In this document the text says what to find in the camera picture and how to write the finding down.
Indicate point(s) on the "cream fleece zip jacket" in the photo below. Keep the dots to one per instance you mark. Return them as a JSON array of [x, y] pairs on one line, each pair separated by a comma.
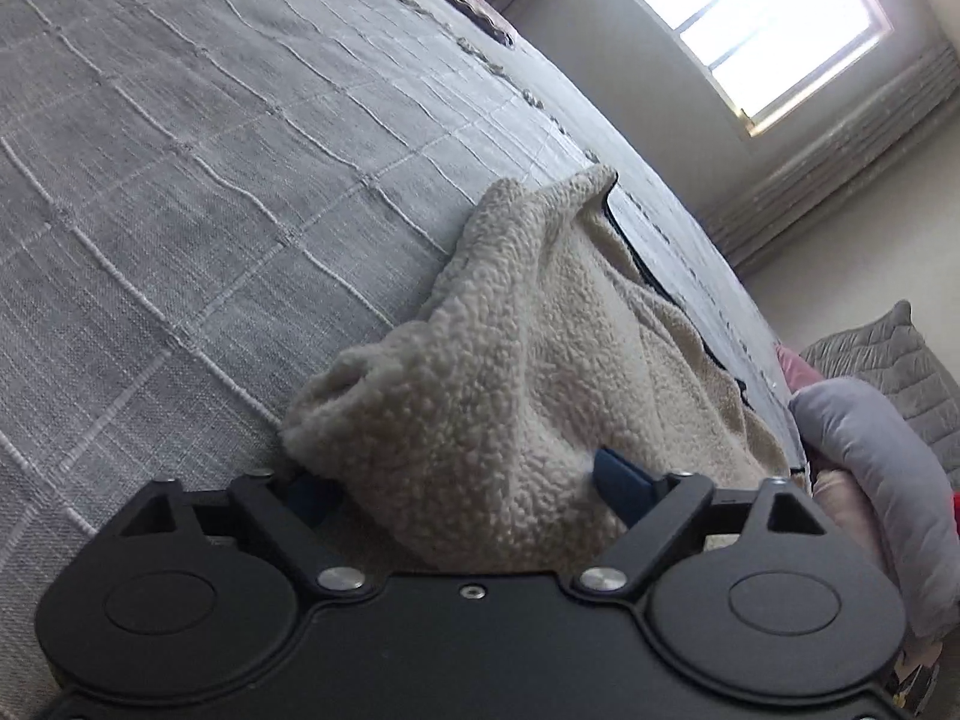
[[510, 375]]

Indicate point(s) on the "grey checked bedspread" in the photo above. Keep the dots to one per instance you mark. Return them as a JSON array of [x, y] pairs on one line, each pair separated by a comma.
[[187, 165]]

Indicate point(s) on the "lilac pillow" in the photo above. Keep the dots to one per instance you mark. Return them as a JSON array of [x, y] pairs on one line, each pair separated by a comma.
[[877, 457]]

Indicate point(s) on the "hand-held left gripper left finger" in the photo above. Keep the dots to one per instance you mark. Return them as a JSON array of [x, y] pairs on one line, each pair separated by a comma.
[[307, 499]]

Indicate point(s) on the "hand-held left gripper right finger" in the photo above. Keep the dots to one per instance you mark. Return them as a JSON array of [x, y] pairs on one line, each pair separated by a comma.
[[622, 484]]

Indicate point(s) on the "grey quilted headboard cushion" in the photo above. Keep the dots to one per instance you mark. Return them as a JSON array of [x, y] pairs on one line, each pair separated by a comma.
[[892, 352]]

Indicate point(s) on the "window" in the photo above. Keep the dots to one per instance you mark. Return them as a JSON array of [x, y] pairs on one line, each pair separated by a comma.
[[742, 22]]

